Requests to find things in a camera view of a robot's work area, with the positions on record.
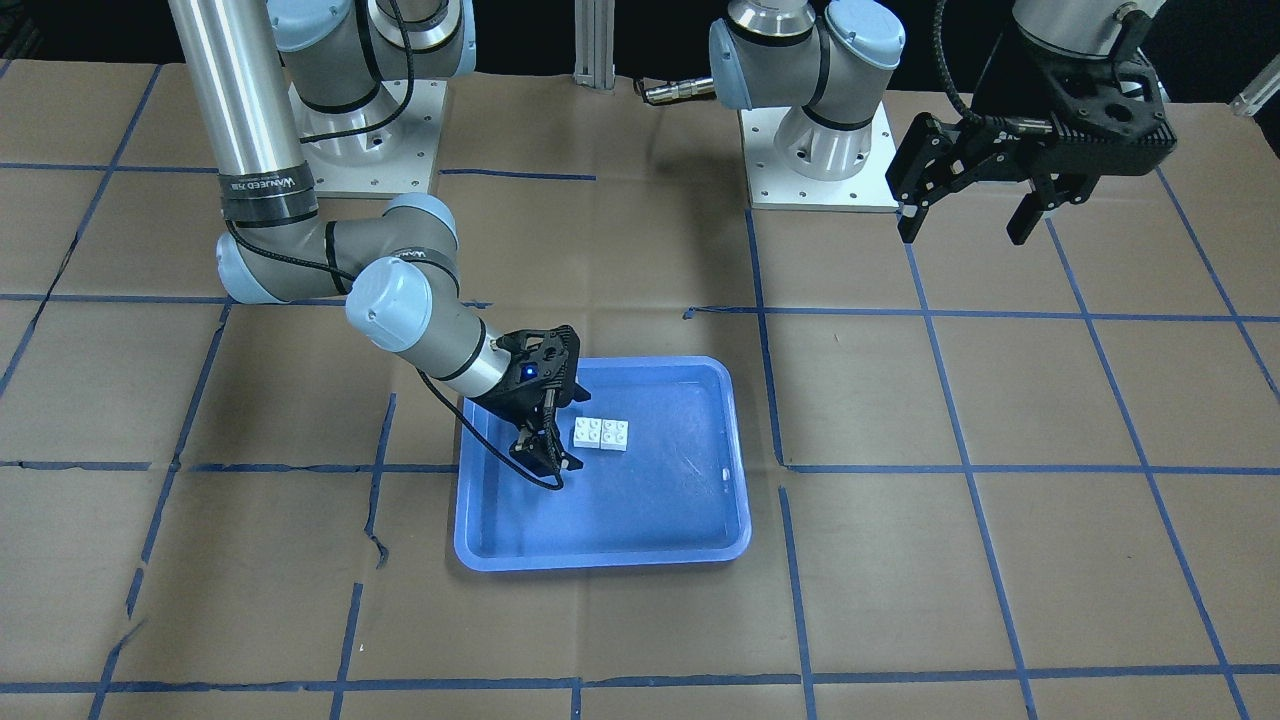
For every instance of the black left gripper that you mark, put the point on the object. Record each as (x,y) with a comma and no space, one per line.
(994,128)

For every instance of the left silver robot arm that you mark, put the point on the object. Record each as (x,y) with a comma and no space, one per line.
(836,64)

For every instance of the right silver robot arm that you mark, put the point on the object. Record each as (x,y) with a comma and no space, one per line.
(394,261)

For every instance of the blue plastic tray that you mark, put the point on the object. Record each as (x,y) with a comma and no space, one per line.
(676,493)

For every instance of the white block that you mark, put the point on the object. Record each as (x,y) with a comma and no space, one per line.
(587,432)
(614,435)

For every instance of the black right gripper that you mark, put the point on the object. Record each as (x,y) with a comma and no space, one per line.
(511,401)

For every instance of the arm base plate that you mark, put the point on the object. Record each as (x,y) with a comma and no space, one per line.
(795,164)
(395,159)

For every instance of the aluminium frame post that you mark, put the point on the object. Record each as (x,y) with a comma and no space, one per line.
(593,42)

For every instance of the metal connector plug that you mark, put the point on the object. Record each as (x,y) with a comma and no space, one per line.
(669,93)

